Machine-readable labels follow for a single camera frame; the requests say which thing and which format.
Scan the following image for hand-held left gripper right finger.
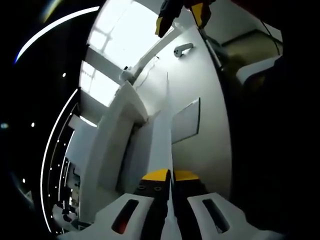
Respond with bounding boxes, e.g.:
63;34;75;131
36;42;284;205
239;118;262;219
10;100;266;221
173;170;256;240

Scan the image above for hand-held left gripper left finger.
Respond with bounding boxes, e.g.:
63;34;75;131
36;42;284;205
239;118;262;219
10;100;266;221
89;168;172;240

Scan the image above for white paper sheet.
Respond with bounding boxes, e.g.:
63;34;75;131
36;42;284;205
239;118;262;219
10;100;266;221
151;111;185;240

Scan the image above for white printer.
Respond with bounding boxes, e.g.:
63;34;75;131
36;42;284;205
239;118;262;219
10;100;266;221
79;81;202;224

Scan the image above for white handheld controller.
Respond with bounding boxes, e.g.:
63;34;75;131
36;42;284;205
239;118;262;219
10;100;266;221
173;42;195;59

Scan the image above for small white appliance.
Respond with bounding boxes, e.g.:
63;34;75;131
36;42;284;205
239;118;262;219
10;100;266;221
119;65;137;82

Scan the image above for person's dark clothing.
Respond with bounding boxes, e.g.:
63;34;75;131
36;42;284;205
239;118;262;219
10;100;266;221
231;53;313;226

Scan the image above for white office chair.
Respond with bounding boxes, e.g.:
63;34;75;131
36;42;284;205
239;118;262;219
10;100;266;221
235;56;282;86

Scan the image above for long ceiling light strip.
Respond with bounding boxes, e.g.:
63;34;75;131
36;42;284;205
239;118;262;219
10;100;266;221
14;5;101;65
39;87;80;227

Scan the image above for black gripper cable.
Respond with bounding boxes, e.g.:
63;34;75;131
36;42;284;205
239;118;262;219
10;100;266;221
260;21;285;55

